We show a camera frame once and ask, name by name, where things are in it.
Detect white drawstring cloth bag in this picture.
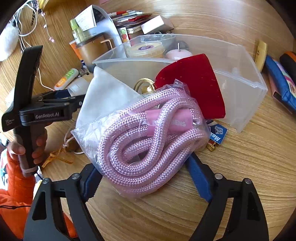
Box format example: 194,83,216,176
75,66,142,129

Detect gold bell ornament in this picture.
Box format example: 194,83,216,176
133,78,156,94

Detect pink rope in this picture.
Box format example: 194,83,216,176
71,79,211,200

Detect cream tub purple label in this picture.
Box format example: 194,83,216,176
125,41,166,58

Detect pink apple-shaped object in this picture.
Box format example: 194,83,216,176
166,43,193,61

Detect red velvet pouch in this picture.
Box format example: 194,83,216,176
154,54,226,119

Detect person's left hand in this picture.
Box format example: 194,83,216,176
6,128,48,165

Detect white orange cream tube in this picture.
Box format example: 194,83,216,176
54,68,79,90

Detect orange white box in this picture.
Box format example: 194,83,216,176
69,40,84,64

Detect brown mug with lid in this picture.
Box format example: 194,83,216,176
77,34,114,72

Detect green liquid bottle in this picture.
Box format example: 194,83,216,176
70,19,85,44

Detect white fluffy bag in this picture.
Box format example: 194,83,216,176
0,22,19,62

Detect white paper stand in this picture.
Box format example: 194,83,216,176
75,5,122,47

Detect fruit pattern box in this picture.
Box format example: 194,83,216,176
117,27,130,43

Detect blue white candy packet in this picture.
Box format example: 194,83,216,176
206,120,228,151

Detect stack of books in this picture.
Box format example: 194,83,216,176
108,10,152,35

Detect white brown cardboard box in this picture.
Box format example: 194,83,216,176
141,15,174,34

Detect blue patchwork pouch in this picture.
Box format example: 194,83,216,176
265,55,295,113

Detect clear plastic storage bin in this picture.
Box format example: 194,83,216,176
94,34,267,132

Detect black orange zip case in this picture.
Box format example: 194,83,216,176
280,51,296,83

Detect yellow lotion tube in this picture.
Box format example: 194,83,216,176
254,39,268,72

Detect white charging cables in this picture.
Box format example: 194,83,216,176
12,0,56,91

